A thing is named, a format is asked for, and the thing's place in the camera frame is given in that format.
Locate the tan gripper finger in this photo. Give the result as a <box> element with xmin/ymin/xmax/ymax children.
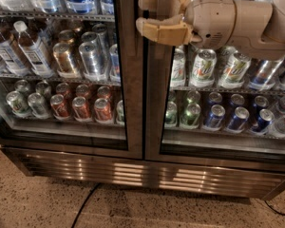
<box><xmin>136</xmin><ymin>14</ymin><xmax>193</xmax><ymax>46</ymax></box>
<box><xmin>138</xmin><ymin>0</ymin><xmax>191</xmax><ymax>16</ymax></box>

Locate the fridge glass door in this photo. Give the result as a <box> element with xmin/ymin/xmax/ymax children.
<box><xmin>146</xmin><ymin>0</ymin><xmax>285</xmax><ymax>173</ymax></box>
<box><xmin>0</xmin><ymin>0</ymin><xmax>143</xmax><ymax>158</ymax></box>

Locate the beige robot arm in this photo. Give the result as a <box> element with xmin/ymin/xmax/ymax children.
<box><xmin>136</xmin><ymin>0</ymin><xmax>285</xmax><ymax>61</ymax></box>

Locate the steel fridge base grille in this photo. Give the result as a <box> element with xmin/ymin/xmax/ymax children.
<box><xmin>0</xmin><ymin>146</ymin><xmax>285</xmax><ymax>200</ymax></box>

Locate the white green can centre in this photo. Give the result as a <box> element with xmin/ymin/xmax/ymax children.
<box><xmin>190</xmin><ymin>49</ymin><xmax>217</xmax><ymax>87</ymax></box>

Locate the white green can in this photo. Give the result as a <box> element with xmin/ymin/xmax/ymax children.
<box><xmin>218</xmin><ymin>51</ymin><xmax>251</xmax><ymax>89</ymax></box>
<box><xmin>190</xmin><ymin>49</ymin><xmax>217</xmax><ymax>87</ymax></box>

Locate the white green can right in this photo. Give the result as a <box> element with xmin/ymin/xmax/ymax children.
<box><xmin>218</xmin><ymin>51</ymin><xmax>251</xmax><ymax>89</ymax></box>

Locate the silver soda can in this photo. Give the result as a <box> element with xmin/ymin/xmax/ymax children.
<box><xmin>79</xmin><ymin>42</ymin><xmax>105</xmax><ymax>81</ymax></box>

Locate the green can lower shelf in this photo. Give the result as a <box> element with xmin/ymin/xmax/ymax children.
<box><xmin>180</xmin><ymin>104</ymin><xmax>200</xmax><ymax>129</ymax></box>

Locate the blue can lower left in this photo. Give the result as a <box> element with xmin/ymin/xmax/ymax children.
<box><xmin>202</xmin><ymin>104</ymin><xmax>225</xmax><ymax>131</ymax></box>

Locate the blue can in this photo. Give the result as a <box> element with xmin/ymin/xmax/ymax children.
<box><xmin>202</xmin><ymin>104</ymin><xmax>225</xmax><ymax>131</ymax></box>
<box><xmin>226</xmin><ymin>106</ymin><xmax>249</xmax><ymax>133</ymax></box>

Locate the gold soda can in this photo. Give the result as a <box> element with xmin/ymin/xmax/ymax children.
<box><xmin>53</xmin><ymin>43</ymin><xmax>80</xmax><ymax>78</ymax></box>

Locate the red soda can right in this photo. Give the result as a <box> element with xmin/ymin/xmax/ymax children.
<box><xmin>94</xmin><ymin>98</ymin><xmax>113</xmax><ymax>122</ymax></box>

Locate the red soda can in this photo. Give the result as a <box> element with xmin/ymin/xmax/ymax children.
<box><xmin>72</xmin><ymin>96</ymin><xmax>92</xmax><ymax>121</ymax></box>
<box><xmin>50</xmin><ymin>94</ymin><xmax>71</xmax><ymax>120</ymax></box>
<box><xmin>94</xmin><ymin>98</ymin><xmax>113</xmax><ymax>122</ymax></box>

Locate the blue can lower right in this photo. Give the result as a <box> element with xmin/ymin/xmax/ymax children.
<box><xmin>226</xmin><ymin>106</ymin><xmax>249</xmax><ymax>133</ymax></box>

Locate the red soda can middle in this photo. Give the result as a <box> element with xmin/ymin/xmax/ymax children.
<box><xmin>72</xmin><ymin>96</ymin><xmax>92</xmax><ymax>121</ymax></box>

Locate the brown tea bottle right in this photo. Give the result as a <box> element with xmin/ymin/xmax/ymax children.
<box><xmin>13</xmin><ymin>21</ymin><xmax>54</xmax><ymax>78</ymax></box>

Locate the brown tea bottle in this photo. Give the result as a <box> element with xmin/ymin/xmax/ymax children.
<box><xmin>0</xmin><ymin>23</ymin><xmax>30</xmax><ymax>76</ymax></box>
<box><xmin>13</xmin><ymin>21</ymin><xmax>54</xmax><ymax>78</ymax></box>

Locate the red soda can left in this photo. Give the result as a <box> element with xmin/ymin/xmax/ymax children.
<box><xmin>50</xmin><ymin>94</ymin><xmax>71</xmax><ymax>120</ymax></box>

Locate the brown tea bottle left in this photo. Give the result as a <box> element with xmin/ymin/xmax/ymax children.
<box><xmin>0</xmin><ymin>23</ymin><xmax>30</xmax><ymax>76</ymax></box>

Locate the green silver can left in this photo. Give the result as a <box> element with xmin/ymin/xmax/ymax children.
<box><xmin>6</xmin><ymin>90</ymin><xmax>30</xmax><ymax>117</ymax></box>

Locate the black floor cable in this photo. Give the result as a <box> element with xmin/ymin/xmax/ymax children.
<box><xmin>70</xmin><ymin>182</ymin><xmax>103</xmax><ymax>228</ymax></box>

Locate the black cable at right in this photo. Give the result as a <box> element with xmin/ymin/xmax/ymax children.
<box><xmin>264</xmin><ymin>199</ymin><xmax>285</xmax><ymax>217</ymax></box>

